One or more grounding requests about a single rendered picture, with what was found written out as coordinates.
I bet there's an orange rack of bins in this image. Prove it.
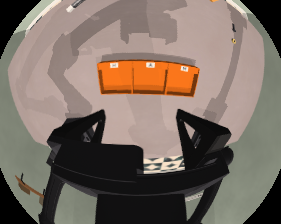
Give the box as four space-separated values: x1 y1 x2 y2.
97 60 200 97

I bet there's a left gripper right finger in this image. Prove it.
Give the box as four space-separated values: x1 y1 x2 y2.
176 109 231 170

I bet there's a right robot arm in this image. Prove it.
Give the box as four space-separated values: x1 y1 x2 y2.
187 133 234 224

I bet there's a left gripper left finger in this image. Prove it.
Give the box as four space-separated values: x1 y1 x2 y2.
51 109 106 143

